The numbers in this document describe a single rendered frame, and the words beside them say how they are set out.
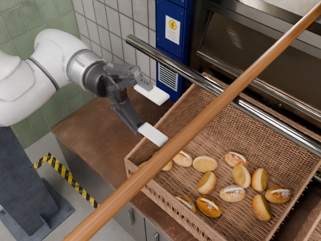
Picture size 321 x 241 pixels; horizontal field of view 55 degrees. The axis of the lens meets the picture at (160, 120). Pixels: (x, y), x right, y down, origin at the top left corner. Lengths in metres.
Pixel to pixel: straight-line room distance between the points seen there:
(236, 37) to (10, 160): 1.02
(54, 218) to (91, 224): 1.39
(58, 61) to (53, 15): 1.11
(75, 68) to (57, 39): 0.10
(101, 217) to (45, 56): 0.41
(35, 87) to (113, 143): 0.69
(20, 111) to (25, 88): 0.06
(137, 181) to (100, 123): 0.93
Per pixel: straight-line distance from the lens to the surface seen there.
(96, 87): 0.71
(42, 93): 0.77
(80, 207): 1.91
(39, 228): 1.92
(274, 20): 1.05
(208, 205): 1.16
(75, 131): 1.46
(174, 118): 1.27
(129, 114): 0.72
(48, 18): 1.86
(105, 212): 0.54
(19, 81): 0.75
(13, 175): 1.49
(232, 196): 1.21
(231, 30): 1.17
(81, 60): 0.74
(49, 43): 0.80
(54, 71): 0.77
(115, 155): 1.35
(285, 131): 0.71
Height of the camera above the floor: 1.69
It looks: 50 degrees down
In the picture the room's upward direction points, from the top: straight up
